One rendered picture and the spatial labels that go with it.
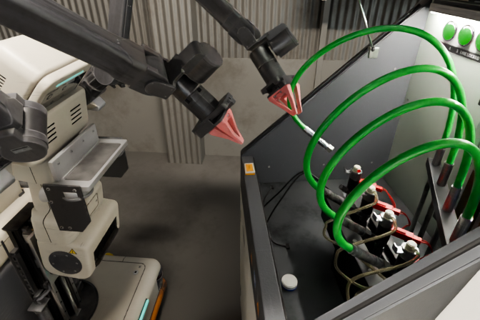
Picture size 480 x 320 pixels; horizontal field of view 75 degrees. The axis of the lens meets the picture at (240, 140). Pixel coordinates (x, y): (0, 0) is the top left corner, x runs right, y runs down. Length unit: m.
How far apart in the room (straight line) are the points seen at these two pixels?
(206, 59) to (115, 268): 1.28
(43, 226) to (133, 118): 1.95
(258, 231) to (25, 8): 0.64
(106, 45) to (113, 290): 1.25
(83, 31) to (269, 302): 0.58
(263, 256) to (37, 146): 0.52
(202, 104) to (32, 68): 0.39
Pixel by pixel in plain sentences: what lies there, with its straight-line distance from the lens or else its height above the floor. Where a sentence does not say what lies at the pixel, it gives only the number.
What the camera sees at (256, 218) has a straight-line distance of 0.84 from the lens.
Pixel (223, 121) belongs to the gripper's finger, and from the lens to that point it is 0.64.
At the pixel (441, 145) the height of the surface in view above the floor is 1.31.
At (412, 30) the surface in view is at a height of 1.41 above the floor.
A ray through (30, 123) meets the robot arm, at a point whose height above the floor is 1.26.
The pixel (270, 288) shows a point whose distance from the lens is 0.71.
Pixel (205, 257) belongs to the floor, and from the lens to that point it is 2.00.
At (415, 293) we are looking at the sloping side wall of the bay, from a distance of 0.55.
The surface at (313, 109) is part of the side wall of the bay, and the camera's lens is 1.05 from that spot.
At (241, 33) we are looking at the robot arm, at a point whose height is 1.38.
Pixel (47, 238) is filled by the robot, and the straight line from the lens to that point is 1.11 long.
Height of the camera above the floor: 1.53
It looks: 29 degrees down
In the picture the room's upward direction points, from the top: straight up
